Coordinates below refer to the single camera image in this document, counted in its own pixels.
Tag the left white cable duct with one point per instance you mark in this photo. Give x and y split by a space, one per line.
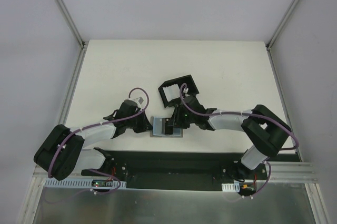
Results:
74 183

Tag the left aluminium frame post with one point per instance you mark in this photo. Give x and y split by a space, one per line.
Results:
70 22

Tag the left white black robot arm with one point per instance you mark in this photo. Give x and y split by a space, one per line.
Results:
59 153

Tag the right white cable duct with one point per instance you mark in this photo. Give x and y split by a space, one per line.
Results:
231 187

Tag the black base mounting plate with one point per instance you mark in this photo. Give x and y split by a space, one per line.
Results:
165 170

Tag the right aluminium frame post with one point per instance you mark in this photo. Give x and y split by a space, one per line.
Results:
283 22

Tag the aluminium frame post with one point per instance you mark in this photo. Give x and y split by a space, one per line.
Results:
283 22
70 22

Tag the grey leather card holder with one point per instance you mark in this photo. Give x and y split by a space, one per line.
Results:
159 128

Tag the white cable duct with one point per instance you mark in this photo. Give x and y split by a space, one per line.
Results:
231 187
74 183

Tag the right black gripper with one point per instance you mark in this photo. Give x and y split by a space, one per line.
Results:
174 120

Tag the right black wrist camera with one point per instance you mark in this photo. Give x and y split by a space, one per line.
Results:
192 104

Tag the black plastic card box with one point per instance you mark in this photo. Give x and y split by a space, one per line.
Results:
170 90

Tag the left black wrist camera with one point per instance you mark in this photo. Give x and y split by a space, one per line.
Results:
128 108

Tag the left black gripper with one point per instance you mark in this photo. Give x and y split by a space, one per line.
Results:
145 124

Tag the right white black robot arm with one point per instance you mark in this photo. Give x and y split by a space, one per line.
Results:
264 129

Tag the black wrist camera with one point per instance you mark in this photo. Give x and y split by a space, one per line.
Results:
128 108
192 104

